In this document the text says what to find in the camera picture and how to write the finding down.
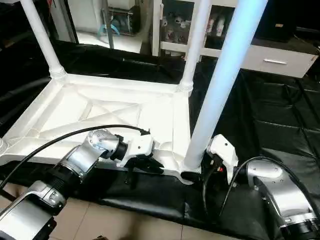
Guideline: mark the white glass door cabinet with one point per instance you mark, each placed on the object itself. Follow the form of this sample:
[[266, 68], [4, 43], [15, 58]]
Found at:
[[172, 47]]

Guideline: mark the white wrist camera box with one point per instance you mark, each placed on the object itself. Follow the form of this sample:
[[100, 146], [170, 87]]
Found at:
[[140, 147], [222, 147]]

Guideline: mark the black work mat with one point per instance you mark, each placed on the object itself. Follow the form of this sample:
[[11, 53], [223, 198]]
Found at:
[[280, 130]]

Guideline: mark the white plastic table top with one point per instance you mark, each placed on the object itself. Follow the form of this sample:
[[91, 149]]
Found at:
[[75, 105]]

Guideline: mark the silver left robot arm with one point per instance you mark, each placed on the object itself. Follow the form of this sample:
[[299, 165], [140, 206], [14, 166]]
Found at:
[[85, 155]]

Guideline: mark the white drawer unit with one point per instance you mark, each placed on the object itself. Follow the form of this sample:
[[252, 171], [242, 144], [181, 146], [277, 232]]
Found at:
[[280, 62]]

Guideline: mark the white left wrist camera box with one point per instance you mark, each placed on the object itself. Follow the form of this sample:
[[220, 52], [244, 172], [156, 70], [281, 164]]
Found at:
[[140, 147]]

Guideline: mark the storage rack with items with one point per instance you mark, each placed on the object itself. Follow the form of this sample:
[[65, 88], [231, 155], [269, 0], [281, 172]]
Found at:
[[122, 20]]

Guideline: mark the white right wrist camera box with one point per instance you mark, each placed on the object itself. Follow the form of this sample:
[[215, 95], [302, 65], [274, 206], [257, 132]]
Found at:
[[222, 147]]

